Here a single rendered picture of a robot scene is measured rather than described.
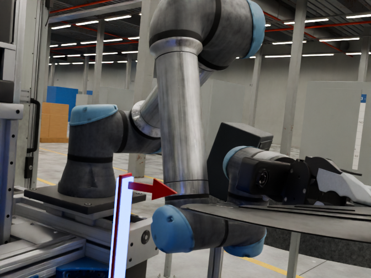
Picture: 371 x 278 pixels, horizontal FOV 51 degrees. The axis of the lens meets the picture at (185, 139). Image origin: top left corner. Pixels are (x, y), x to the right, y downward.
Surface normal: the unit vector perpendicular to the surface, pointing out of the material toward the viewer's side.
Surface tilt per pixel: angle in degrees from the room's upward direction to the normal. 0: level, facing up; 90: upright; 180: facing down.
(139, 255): 90
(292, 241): 90
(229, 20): 99
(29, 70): 90
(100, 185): 72
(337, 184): 84
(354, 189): 52
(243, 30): 109
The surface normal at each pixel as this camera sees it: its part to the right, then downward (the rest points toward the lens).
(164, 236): -0.83, -0.04
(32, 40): 0.93, 0.11
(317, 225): 0.09, -0.99
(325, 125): -0.67, -0.02
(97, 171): 0.57, -0.20
